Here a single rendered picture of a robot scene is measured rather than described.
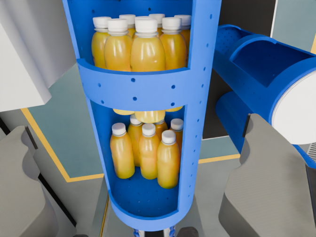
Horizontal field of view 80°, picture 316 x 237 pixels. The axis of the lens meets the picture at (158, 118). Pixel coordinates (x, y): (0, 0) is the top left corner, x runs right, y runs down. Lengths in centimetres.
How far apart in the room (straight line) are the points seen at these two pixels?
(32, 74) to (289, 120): 71
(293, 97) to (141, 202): 56
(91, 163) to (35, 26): 185
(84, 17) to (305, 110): 66
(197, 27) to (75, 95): 156
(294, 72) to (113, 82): 54
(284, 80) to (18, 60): 67
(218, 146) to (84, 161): 146
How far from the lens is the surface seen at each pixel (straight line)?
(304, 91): 69
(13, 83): 48
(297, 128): 77
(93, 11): 51
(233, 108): 145
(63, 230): 291
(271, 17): 159
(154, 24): 36
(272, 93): 70
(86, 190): 263
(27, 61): 47
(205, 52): 35
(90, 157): 219
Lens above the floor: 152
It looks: 57 degrees down
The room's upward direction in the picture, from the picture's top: 175 degrees clockwise
